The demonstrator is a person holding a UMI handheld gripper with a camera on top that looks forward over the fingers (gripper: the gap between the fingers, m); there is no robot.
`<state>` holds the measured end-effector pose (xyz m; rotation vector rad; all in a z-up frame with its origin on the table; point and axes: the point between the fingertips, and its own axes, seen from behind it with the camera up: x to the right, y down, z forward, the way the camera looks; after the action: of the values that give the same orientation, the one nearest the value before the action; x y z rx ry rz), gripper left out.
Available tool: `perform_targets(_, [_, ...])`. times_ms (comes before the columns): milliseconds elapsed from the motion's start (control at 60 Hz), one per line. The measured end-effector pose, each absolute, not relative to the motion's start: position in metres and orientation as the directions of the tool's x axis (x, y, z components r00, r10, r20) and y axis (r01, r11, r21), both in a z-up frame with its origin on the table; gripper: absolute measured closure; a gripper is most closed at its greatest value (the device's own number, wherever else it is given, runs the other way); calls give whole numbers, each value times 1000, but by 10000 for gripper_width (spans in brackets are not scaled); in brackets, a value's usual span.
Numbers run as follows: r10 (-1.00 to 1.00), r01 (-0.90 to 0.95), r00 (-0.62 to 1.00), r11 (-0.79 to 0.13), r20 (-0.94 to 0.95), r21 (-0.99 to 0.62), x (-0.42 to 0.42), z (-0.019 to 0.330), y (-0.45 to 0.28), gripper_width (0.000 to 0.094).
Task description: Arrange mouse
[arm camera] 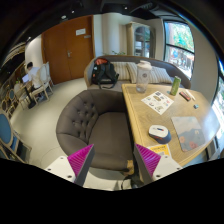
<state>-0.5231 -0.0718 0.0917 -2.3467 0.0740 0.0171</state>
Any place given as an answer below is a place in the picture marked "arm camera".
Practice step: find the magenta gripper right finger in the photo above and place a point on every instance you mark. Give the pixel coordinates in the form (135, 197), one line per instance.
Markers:
(147, 161)

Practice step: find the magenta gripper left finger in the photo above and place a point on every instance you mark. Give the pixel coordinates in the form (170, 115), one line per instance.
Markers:
(80, 162)

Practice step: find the white and blue computer mouse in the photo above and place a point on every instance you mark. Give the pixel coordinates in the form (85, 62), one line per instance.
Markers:
(160, 133)

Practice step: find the patterned grey mouse pad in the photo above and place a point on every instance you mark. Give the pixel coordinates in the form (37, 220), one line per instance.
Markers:
(189, 132)

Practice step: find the yellow booklet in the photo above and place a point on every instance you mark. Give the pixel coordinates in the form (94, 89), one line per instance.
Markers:
(161, 149)

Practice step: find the dark grey tufted armchair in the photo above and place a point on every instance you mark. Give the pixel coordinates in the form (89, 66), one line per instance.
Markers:
(98, 117)

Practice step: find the wooden table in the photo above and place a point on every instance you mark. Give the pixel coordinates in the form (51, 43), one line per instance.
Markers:
(142, 117)

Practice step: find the white sticker sheet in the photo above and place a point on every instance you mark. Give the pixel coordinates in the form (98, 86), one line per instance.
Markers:
(158, 102)

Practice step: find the blue upholstered chair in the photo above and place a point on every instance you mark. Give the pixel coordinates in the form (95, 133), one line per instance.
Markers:
(12, 147)

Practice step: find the small blue eraser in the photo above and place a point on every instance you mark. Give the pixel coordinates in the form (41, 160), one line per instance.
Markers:
(196, 106)

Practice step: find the dark red flat case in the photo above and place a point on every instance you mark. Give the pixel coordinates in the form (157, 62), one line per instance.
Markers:
(184, 96)

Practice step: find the white pen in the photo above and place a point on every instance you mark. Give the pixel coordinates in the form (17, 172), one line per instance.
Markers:
(190, 95)

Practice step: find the green drink can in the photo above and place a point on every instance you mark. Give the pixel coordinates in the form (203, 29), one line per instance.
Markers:
(175, 85)

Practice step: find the striped cushion right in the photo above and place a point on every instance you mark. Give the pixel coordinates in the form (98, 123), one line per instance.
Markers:
(158, 75)

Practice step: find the striped cushion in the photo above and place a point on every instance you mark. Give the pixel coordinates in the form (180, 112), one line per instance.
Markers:
(121, 69)
(158, 75)

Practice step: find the black and red backpack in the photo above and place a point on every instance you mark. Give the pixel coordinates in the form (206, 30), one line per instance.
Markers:
(104, 73)

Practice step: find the striped cushion left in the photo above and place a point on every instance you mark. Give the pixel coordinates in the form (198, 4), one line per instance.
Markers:
(121, 69)

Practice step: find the grey sofa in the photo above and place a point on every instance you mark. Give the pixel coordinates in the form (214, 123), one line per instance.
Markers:
(172, 70)

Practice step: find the clear plastic water jug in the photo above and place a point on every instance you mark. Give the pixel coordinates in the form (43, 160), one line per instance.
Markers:
(143, 75)

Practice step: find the person in white shirt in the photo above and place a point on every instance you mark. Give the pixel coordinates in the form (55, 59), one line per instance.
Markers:
(33, 76)

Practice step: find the wooden double door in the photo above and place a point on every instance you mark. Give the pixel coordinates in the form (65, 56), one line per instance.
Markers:
(68, 48)

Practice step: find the beige glass cabinet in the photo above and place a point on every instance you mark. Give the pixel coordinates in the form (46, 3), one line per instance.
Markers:
(140, 40)

